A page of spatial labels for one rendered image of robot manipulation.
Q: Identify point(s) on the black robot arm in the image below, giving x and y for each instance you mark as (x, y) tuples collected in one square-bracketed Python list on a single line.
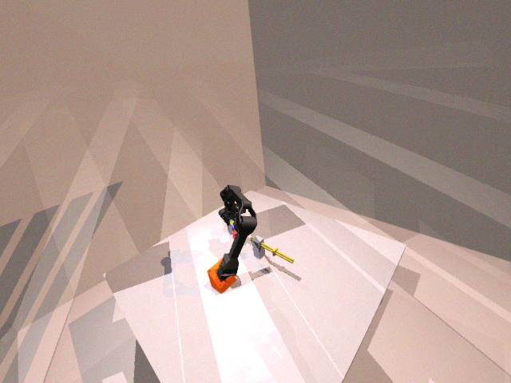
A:
[(245, 226)]

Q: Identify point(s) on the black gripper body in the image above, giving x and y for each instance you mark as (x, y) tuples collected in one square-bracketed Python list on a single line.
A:
[(229, 214)]

